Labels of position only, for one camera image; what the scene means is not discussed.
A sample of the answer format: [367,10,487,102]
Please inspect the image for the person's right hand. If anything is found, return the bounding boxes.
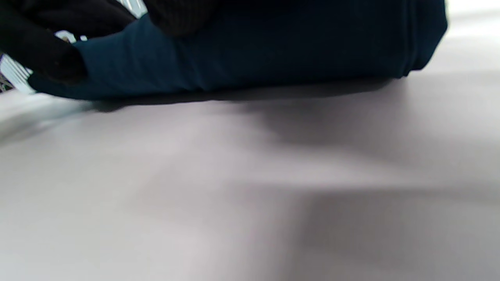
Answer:
[0,0,219,84]

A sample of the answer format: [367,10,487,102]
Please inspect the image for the dark teal shorts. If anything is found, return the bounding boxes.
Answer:
[27,0,449,100]

